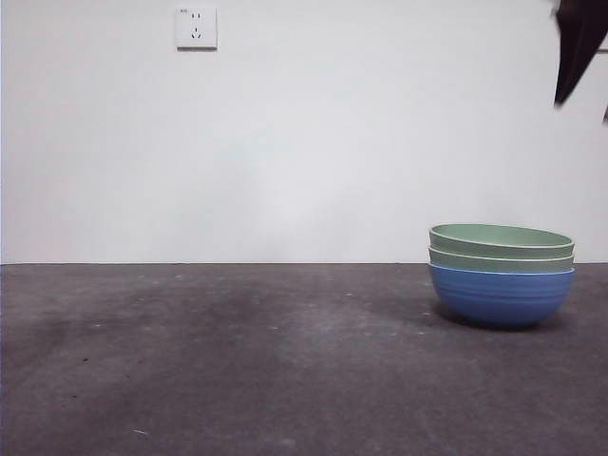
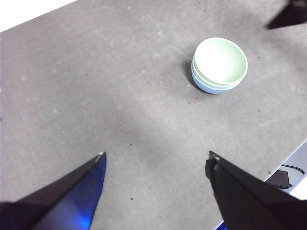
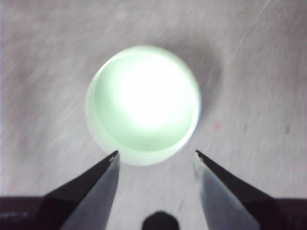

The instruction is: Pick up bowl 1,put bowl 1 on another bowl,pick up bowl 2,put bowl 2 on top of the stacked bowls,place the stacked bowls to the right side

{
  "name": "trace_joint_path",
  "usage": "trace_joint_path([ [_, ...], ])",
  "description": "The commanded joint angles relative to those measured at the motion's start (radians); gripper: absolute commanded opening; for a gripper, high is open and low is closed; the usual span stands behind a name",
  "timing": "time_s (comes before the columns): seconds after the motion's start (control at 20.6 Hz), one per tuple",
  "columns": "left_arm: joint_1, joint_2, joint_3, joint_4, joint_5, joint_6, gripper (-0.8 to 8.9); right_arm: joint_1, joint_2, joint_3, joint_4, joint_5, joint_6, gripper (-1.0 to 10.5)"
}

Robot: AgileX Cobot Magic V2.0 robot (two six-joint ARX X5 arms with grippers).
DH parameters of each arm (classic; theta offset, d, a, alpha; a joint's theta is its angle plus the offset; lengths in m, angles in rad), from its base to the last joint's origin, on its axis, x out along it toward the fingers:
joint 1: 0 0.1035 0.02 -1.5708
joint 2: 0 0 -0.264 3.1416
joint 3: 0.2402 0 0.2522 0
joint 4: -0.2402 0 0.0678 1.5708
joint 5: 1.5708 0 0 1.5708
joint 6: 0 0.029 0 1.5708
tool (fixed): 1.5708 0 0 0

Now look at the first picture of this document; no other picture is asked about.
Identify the pale green ribbed bowl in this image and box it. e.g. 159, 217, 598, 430
427, 244, 577, 275
428, 223, 577, 260

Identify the blue ribbed bowl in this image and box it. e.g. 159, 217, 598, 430
427, 262, 577, 332

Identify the white wall socket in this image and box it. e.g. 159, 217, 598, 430
176, 5, 219, 51

